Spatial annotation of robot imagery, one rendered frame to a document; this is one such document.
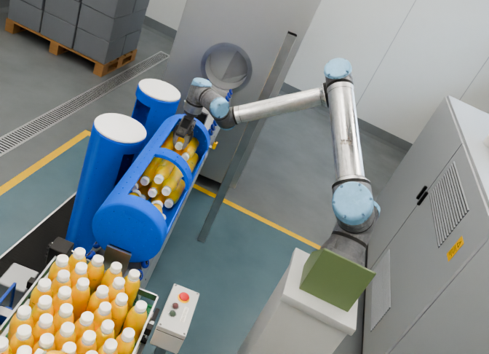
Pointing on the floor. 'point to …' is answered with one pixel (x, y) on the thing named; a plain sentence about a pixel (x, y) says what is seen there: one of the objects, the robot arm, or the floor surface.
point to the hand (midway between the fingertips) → (178, 146)
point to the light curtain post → (247, 135)
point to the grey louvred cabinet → (433, 243)
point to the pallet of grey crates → (83, 20)
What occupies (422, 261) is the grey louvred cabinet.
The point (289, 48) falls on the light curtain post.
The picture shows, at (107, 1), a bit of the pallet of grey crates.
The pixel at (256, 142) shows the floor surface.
